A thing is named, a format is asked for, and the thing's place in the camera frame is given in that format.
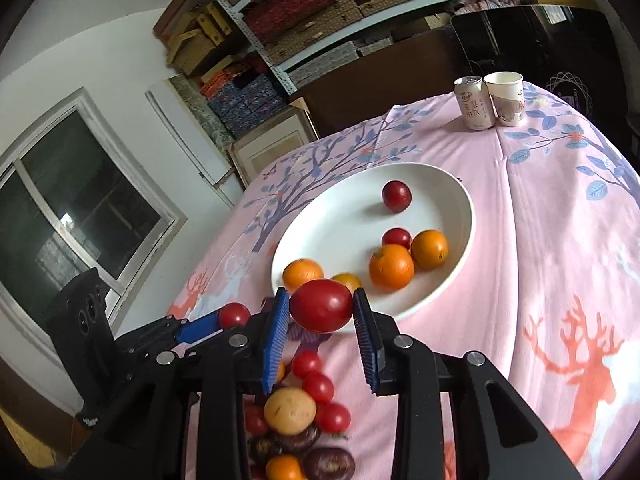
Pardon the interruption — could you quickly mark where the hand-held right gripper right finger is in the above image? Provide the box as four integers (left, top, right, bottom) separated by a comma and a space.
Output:
352, 287, 584, 480

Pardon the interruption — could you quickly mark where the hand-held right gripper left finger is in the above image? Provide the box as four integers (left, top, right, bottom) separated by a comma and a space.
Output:
90, 287, 291, 480

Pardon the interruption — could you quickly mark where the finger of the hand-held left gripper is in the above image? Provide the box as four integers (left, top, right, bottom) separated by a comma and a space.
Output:
117, 309, 224, 362

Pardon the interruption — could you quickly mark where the red cherry tomato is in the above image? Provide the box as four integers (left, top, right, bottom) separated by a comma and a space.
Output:
218, 302, 252, 331
291, 350, 323, 379
244, 405, 271, 436
314, 402, 352, 434
302, 371, 335, 404

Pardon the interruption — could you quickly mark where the large red tomato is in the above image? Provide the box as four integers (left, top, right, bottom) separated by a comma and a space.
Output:
289, 278, 355, 334

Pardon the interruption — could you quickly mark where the white plate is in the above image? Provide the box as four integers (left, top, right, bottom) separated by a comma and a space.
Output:
270, 162, 475, 322

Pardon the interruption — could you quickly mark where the tan round fruit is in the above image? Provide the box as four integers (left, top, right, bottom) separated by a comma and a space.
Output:
263, 386, 318, 436

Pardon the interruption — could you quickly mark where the yellowish orange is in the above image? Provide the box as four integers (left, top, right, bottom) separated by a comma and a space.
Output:
330, 272, 363, 294

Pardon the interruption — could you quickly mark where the dark purple fruit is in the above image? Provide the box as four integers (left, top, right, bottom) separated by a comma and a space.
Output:
272, 425, 322, 454
302, 447, 357, 480
248, 435, 276, 467

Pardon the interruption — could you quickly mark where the small red plum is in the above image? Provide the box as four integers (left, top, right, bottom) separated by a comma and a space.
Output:
381, 228, 413, 251

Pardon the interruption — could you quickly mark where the white framed window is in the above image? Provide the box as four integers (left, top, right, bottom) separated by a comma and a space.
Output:
0, 87, 189, 361

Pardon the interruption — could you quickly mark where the dark red plum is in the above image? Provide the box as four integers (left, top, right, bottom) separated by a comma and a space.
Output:
382, 180, 413, 212

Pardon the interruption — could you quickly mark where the white board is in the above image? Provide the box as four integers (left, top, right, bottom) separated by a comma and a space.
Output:
144, 77, 247, 209

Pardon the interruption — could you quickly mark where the pink printed tablecloth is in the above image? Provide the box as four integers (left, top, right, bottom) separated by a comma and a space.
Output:
165, 82, 640, 480

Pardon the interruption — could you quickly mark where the stack of blue floral boxes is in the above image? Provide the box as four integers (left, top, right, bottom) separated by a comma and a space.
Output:
199, 62, 290, 140

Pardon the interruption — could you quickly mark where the white drink can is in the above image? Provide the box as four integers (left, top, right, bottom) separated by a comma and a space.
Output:
454, 76, 494, 131

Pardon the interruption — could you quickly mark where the brown wooden panel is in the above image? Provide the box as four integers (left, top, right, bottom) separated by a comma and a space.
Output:
289, 29, 463, 139

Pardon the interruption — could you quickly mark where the white paper cup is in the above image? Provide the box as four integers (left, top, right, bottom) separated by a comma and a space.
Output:
483, 71, 527, 128

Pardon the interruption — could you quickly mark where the stack of wooden boxes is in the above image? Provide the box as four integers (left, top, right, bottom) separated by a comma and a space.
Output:
153, 2, 237, 77

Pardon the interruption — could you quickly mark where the metal shelf rack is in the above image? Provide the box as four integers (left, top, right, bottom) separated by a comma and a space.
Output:
195, 0, 601, 102

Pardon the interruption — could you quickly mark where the stack of patterned boxes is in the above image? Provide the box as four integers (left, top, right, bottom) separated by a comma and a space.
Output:
206, 0, 581, 63

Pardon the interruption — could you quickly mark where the black glossy cabinet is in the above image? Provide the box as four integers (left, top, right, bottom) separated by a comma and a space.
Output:
451, 4, 628, 117

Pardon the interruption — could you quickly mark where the pink cloth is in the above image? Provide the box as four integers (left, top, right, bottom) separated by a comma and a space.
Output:
454, 0, 522, 15

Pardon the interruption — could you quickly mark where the wooden picture frame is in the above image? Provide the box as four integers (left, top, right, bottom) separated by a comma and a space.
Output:
226, 109, 319, 187

